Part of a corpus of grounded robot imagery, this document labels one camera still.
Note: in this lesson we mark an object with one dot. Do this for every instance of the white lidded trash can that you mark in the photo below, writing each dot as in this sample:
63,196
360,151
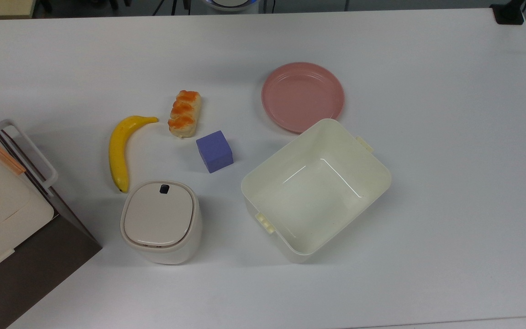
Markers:
160,221

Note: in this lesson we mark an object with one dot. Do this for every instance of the purple foam cube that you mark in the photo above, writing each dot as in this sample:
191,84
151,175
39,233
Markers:
215,152

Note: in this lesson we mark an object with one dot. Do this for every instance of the white countertop oven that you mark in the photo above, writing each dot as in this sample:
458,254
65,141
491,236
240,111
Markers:
2,228

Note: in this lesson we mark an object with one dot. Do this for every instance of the yellow banana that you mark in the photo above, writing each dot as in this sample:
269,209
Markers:
118,153

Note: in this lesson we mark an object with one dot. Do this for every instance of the pink round plate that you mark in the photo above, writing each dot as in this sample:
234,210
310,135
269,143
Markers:
302,96

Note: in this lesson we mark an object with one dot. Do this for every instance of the cream plastic storage box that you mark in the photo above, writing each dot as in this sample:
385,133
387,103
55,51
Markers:
318,192

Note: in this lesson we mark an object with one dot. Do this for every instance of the orange glazed bread roll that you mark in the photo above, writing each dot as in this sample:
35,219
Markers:
185,114

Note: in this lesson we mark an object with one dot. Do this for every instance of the black table clamp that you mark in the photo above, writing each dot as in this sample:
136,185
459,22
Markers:
508,13

